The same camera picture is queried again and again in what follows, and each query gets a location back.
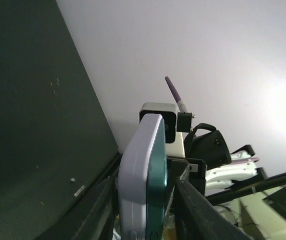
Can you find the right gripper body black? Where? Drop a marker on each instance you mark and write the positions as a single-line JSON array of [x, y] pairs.
[[204, 146]]

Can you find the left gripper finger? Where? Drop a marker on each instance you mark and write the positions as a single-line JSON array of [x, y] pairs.
[[197, 219]]

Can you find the teal phone black screen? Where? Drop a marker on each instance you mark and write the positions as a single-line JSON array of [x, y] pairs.
[[156, 185]]

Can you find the lavender phone case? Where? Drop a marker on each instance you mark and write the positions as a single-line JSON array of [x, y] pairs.
[[132, 179]]

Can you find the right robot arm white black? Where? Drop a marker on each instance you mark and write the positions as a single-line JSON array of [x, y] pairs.
[[240, 173]]

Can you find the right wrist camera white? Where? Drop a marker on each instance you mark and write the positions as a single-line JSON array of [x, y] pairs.
[[169, 112]]

